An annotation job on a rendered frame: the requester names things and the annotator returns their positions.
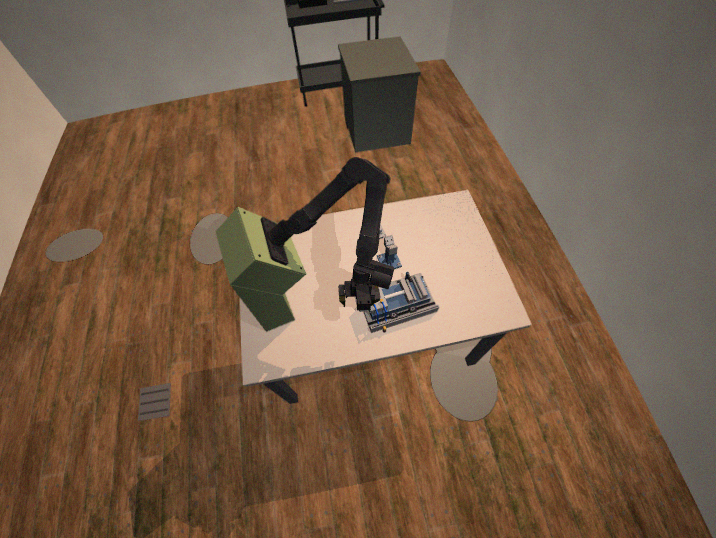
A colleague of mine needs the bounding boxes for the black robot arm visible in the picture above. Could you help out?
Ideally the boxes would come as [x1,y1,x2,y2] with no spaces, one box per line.
[261,157,394,312]

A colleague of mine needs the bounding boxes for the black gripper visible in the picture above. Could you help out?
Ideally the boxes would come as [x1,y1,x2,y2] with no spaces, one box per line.
[338,277,380,307]

